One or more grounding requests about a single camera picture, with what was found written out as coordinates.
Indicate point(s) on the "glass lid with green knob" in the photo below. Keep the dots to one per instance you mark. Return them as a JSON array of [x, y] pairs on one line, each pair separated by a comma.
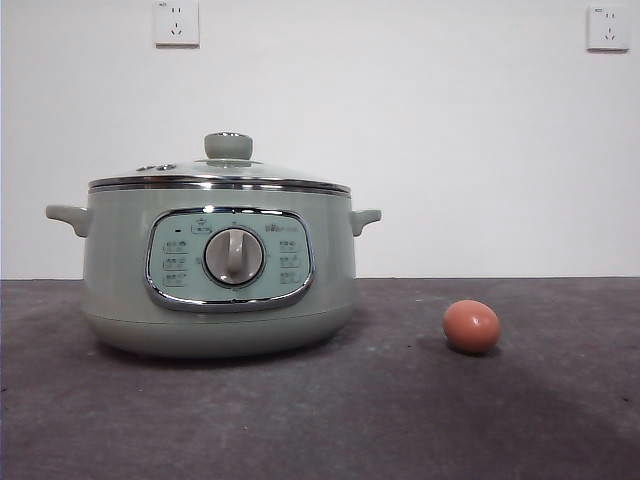
[[228, 146]]

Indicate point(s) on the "brown egg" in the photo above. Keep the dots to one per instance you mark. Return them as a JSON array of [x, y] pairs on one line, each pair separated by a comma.
[[471, 327]]

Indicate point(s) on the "green electric cooking pot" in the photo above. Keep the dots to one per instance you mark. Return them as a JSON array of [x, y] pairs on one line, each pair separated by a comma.
[[120, 260]]

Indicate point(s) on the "white wall socket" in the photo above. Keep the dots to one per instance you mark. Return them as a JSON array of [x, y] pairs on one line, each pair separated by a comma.
[[176, 24], [608, 28]]

